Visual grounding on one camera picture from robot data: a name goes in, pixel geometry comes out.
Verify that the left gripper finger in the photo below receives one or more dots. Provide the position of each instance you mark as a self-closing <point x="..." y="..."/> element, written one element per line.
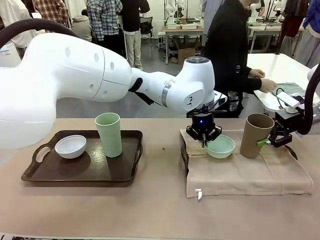
<point x="217" y="132"/>
<point x="192" y="131"/>

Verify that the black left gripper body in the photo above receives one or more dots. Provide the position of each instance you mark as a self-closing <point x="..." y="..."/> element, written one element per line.
<point x="203" y="125"/>

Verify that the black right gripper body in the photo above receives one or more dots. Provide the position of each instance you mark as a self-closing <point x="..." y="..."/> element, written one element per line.
<point x="287" y="120"/>

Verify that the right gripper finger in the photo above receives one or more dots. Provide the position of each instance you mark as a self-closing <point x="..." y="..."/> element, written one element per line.
<point x="276" y="131"/>
<point x="280" y="141"/>

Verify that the pale green bowl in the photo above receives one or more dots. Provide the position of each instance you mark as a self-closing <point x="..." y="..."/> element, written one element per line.
<point x="221" y="148"/>

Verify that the tall brown cup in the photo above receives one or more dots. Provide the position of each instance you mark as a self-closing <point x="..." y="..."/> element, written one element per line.
<point x="253" y="137"/>

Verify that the grey-green cloth mat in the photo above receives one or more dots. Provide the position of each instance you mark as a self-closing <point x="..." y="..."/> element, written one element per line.
<point x="290" y="87"/>

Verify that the beige cloth mat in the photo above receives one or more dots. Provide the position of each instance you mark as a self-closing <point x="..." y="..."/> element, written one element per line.
<point x="237" y="175"/>

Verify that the tall pale green cup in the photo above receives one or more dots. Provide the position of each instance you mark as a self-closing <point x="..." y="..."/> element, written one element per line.
<point x="108" y="135"/>

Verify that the person's left forearm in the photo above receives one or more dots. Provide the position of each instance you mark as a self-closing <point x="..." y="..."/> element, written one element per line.
<point x="247" y="71"/>

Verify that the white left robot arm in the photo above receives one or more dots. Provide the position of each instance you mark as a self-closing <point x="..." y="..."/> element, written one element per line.
<point x="62" y="75"/>

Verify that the person's right forearm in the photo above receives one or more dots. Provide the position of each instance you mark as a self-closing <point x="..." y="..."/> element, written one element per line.
<point x="250" y="83"/>

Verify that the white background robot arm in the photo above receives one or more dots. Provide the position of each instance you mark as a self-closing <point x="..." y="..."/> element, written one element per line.
<point x="171" y="12"/>
<point x="256" y="8"/>

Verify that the person's right hand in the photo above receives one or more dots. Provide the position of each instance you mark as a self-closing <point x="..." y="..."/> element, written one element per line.
<point x="268" y="86"/>

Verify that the person's left hand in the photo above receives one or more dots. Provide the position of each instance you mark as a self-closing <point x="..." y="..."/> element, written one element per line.
<point x="257" y="74"/>

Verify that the brown cardboard box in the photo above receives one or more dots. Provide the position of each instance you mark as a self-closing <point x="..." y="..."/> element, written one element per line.
<point x="186" y="53"/>

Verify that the person in black top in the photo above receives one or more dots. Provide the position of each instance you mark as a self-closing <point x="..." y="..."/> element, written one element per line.
<point x="225" y="50"/>

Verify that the person in blue grey clothes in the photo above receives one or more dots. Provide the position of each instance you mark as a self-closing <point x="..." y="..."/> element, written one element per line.
<point x="311" y="40"/>

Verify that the white work table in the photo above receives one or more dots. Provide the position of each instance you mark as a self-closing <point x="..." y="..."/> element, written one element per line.
<point x="265" y="30"/>

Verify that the wood top work table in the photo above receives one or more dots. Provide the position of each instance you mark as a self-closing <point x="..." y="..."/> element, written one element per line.
<point x="182" y="28"/>

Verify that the person in dark red top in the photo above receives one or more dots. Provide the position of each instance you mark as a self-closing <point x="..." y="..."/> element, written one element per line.
<point x="293" y="20"/>

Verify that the black office chair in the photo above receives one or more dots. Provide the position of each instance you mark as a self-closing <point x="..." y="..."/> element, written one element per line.
<point x="146" y="27"/>

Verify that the person in beige trousers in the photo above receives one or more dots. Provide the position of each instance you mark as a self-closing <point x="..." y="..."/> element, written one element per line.
<point x="132" y="32"/>

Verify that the small white bowl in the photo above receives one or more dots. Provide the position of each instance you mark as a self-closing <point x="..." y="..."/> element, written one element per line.
<point x="71" y="147"/>

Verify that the person in blue plaid shirt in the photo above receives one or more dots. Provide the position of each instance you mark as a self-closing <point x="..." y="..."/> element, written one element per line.
<point x="103" y="17"/>

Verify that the person in grey hoodie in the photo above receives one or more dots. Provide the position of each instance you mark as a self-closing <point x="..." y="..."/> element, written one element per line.
<point x="81" y="27"/>

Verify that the person in red plaid shirt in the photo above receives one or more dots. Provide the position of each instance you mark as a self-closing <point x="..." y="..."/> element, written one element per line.
<point x="51" y="12"/>

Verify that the white floor appliance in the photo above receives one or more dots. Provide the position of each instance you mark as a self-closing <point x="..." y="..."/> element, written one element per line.
<point x="8" y="55"/>

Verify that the person in white shirt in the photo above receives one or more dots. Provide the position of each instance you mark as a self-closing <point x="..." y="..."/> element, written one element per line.
<point x="12" y="15"/>

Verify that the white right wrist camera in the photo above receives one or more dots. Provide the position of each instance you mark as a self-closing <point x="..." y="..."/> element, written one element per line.
<point x="288" y="98"/>

